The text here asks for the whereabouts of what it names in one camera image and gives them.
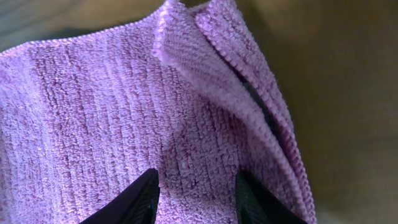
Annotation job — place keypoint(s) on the purple cloth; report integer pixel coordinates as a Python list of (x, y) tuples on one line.
[(185, 90)]

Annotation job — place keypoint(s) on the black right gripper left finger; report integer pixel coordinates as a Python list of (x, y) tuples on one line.
[(137, 204)]

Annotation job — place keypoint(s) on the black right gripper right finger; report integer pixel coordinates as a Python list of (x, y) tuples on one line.
[(255, 204)]

